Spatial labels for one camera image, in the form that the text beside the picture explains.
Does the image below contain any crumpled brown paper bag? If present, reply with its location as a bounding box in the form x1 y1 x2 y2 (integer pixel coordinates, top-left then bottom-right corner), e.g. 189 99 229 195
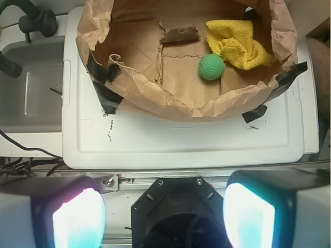
76 1 297 122

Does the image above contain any black octagonal mount plate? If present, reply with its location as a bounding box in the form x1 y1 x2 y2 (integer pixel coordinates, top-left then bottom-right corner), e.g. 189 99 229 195
131 178 232 247

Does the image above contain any dark grey faucet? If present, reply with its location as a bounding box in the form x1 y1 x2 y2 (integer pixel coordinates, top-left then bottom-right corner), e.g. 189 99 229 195
1 0 58 43

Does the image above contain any dark brown cardboard scrap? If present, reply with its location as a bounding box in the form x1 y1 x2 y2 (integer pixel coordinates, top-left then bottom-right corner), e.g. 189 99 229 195
159 26 201 44

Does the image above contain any grey plastic sink basin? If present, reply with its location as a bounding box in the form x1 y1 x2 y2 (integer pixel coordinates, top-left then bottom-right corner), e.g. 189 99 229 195
1 36 64 133

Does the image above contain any yellow microfiber cloth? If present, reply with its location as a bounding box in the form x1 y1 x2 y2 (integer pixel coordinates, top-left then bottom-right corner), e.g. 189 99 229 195
205 20 276 71

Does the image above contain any black cable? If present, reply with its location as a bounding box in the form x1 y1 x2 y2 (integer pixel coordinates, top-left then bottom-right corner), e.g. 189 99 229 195
0 129 63 160

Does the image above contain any black tape strip right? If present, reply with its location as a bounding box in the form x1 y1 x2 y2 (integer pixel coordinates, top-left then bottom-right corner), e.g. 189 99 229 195
265 61 308 103

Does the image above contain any black hose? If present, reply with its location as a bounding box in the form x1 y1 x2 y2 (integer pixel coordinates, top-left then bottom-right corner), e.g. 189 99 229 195
0 50 23 79

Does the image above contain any aluminium extrusion rail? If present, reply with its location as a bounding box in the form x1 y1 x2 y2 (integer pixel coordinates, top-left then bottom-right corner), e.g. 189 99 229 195
55 170 232 193

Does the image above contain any small black tape piece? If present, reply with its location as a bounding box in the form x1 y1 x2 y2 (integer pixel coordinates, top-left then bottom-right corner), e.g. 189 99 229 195
242 104 267 123

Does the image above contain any green dimpled ball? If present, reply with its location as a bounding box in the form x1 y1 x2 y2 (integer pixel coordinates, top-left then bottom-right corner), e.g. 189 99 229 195
198 54 225 81

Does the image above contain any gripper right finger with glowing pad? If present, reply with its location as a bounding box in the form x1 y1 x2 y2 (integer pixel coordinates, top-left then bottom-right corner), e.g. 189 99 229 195
223 168 330 247

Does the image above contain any black tape strip left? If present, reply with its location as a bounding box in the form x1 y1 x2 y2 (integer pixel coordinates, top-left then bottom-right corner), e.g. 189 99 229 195
87 51 124 115

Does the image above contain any white plastic bin lid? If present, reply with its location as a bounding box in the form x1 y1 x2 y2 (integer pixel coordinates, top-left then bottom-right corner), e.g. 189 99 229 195
62 7 319 171

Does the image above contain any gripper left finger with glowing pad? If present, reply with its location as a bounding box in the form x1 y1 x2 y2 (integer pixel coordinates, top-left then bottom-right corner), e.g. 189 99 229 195
1 176 106 247

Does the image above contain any black tape strip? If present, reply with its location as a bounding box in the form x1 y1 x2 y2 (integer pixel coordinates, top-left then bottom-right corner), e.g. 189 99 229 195
87 51 124 115
265 61 308 103

